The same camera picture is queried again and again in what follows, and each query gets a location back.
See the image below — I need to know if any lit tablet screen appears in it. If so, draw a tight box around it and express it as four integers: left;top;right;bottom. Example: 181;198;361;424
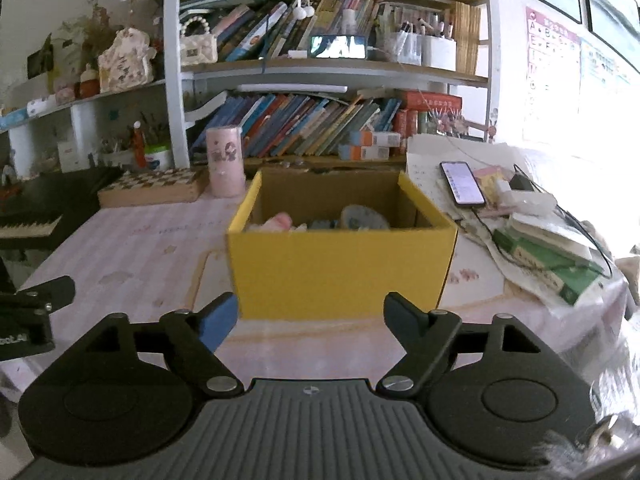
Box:
310;34;368;59

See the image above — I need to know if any floral fabric pouch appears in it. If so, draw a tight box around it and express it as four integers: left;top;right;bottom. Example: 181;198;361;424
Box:
97;29;155;93

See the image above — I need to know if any pink checked cloth desktop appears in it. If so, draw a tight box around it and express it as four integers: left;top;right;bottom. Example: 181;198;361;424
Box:
0;195;631;411

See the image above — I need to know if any white pearl handbag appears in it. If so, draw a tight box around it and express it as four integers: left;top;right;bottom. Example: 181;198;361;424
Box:
180;17;218;66

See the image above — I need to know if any black smartphone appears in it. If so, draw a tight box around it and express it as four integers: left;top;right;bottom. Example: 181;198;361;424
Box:
440;161;487;208

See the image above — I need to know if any white storage box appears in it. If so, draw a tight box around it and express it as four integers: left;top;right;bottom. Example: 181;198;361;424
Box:
57;140;91;173

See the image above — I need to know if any yellow cardboard box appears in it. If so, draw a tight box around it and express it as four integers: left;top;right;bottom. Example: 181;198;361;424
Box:
226;167;458;321

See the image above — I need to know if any green book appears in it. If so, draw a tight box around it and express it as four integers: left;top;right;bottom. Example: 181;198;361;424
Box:
494;230;607;306

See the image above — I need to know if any white book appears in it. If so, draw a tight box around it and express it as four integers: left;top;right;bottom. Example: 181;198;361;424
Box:
507;212;593;261

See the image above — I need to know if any pink notepad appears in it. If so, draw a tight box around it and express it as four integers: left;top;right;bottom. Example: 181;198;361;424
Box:
472;166;506;191

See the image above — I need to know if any white paper pile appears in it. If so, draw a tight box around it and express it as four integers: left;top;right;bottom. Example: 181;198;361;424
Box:
406;135;511;221

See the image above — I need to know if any white holder with pens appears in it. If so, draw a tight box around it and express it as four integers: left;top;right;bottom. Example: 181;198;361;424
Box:
100;112;138;170

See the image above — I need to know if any wooden chessboard box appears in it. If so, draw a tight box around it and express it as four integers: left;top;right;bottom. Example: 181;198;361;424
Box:
97;167;206;209

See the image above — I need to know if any dark ink bottle white cap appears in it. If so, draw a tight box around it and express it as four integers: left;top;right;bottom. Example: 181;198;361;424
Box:
341;204;391;231

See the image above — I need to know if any white cup with pens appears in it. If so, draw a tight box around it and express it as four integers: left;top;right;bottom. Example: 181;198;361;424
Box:
390;17;458;72

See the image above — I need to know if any white jar green lid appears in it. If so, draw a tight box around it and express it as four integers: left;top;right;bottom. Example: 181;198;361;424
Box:
145;145;173;171

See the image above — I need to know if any black cable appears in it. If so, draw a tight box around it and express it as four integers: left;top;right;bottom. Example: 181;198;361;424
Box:
472;165;613;281

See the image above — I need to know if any red flat box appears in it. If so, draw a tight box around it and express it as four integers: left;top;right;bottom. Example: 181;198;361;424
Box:
400;91;463;136

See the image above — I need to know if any pink cylinder pen holder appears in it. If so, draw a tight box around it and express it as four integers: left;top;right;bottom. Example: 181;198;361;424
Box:
206;127;246;198

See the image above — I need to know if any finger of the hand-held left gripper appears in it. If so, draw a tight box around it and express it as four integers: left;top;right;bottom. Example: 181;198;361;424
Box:
0;276;76;311

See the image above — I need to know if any white shelf unit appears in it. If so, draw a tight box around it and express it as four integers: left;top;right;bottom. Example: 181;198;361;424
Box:
0;0;496;173

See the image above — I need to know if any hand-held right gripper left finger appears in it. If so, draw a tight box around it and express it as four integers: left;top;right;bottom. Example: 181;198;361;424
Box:
65;291;245;397

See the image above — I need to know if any row of colourful books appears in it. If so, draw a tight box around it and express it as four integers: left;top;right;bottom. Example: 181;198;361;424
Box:
202;92;403;158
215;0;381;61

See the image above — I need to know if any clear plastic case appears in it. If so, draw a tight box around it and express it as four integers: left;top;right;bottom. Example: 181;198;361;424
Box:
500;191;558;216

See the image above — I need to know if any black electronic keyboard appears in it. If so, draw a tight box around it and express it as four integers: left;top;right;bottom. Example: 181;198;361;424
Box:
0;167;123;251

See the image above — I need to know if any pink plush toy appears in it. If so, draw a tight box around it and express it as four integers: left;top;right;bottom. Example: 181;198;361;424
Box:
250;212;307;233

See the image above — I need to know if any alphabet wall poster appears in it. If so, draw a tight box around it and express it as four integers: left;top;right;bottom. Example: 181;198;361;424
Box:
522;7;583;143

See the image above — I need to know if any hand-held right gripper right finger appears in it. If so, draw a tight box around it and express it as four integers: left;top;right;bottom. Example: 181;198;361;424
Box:
376;291;558;397

